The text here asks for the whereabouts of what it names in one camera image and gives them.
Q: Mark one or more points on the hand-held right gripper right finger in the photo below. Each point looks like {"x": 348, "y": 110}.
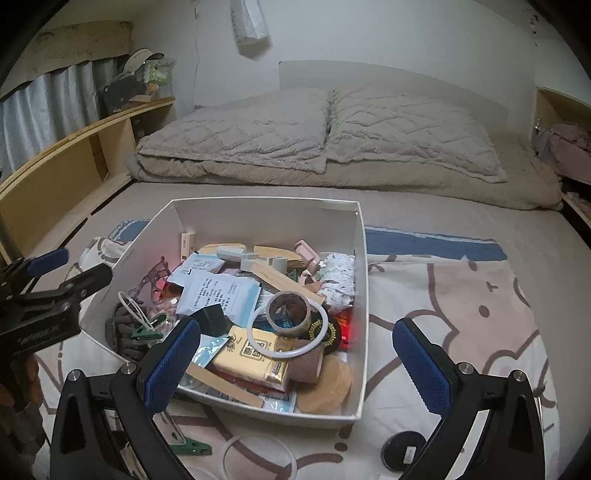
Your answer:
{"x": 422, "y": 364}

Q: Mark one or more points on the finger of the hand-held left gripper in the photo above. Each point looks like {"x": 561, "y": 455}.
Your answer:
{"x": 48, "y": 261}
{"x": 92, "y": 279}

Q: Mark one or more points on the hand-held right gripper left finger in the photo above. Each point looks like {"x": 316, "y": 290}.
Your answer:
{"x": 171, "y": 364}

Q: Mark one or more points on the white cardboard box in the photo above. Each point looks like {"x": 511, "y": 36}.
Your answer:
{"x": 277, "y": 217}

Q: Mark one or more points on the green clothes clip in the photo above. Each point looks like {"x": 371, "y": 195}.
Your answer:
{"x": 147, "y": 333}
{"x": 194, "y": 445}

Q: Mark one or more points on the silver foil packet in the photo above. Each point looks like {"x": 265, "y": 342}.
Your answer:
{"x": 207, "y": 350}

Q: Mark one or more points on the flat wooden stick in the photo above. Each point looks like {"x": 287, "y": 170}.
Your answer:
{"x": 221, "y": 382}

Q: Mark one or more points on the black cube charger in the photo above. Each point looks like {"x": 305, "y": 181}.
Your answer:
{"x": 210, "y": 321}

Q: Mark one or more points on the pink clear glasses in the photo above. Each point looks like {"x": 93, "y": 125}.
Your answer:
{"x": 154, "y": 277}

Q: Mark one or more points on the printed cartoon blanket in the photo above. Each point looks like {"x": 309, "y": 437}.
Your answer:
{"x": 461, "y": 300}

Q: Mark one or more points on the wooden shelf unit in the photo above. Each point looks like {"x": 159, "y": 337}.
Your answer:
{"x": 60, "y": 184}

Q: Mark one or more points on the yellow tissue pack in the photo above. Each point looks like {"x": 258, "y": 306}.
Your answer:
{"x": 249, "y": 360}

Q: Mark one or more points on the white printed packet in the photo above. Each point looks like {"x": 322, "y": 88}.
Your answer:
{"x": 221, "y": 295}

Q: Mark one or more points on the black round tin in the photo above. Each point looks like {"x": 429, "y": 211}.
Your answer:
{"x": 404, "y": 450}

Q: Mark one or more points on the red packet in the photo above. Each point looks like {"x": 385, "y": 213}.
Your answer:
{"x": 344, "y": 325}

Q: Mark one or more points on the black round patch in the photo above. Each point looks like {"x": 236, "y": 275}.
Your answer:
{"x": 332, "y": 334}

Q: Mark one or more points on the beige round pad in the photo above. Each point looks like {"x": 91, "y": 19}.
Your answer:
{"x": 330, "y": 387}

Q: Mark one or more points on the white paper packet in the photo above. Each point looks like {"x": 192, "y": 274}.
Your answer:
{"x": 198, "y": 267}

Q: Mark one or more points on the tan bandage roll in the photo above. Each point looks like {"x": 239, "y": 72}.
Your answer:
{"x": 307, "y": 364}

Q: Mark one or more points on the blue edged packet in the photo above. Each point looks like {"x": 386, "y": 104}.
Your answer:
{"x": 281, "y": 402}

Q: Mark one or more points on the white lace cloth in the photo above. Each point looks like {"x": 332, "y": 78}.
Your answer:
{"x": 339, "y": 277}

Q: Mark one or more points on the translucent tape roll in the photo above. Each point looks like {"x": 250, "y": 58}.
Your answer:
{"x": 304, "y": 318}

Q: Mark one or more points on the grey plug adapter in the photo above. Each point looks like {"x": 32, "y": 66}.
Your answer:
{"x": 231, "y": 253}

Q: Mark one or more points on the long wooden stick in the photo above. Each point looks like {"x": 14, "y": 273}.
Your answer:
{"x": 277, "y": 279}

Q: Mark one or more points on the grey curtain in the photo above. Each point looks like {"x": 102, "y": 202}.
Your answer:
{"x": 46, "y": 106}

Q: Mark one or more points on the curved wooden piece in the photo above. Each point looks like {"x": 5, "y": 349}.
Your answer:
{"x": 277, "y": 251}

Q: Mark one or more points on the pink plastic holder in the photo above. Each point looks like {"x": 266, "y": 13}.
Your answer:
{"x": 307, "y": 258}

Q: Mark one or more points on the beige bed sheet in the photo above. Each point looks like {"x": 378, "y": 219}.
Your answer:
{"x": 415, "y": 207}

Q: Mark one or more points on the dark bag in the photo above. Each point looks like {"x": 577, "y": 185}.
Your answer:
{"x": 120, "y": 94}

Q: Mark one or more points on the beige folded duvet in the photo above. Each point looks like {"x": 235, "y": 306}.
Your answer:
{"x": 521, "y": 184}

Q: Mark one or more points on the pale green plush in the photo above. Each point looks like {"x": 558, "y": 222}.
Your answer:
{"x": 159, "y": 74}

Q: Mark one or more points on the beige curtain valance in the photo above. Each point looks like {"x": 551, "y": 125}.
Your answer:
{"x": 78, "y": 46}

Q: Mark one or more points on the white cap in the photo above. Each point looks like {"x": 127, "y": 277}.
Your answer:
{"x": 138, "y": 60}

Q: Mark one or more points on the pile of pink clothes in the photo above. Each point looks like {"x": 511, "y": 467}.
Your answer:
{"x": 568, "y": 147}

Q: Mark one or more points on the white hanging bag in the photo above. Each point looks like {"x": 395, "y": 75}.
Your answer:
{"x": 249, "y": 23}

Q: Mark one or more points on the wooden wall cabinet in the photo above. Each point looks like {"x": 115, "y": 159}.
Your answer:
{"x": 542, "y": 106}

